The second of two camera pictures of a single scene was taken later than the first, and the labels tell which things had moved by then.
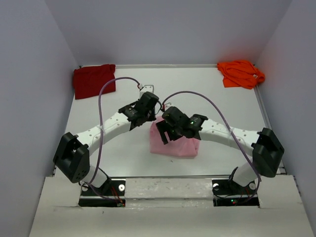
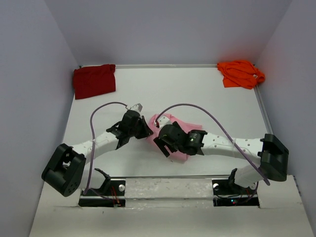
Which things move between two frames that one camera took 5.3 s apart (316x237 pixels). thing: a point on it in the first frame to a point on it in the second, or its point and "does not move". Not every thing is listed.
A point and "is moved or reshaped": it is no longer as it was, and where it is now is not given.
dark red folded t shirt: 90,81 does not move
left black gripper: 152,117 to 145,131
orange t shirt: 240,73 does not move
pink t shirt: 182,146 is moved or reshaped
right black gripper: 163,126 to 161,143
